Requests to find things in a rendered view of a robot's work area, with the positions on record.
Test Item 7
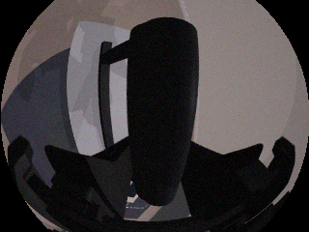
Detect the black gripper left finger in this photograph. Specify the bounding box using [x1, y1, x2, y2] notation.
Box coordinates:
[45, 136, 132, 219]

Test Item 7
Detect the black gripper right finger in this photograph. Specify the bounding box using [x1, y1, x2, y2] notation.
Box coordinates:
[181, 142, 264, 216]

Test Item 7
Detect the beige square tile with dark centre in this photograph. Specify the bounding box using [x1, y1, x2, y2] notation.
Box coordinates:
[127, 182, 138, 202]

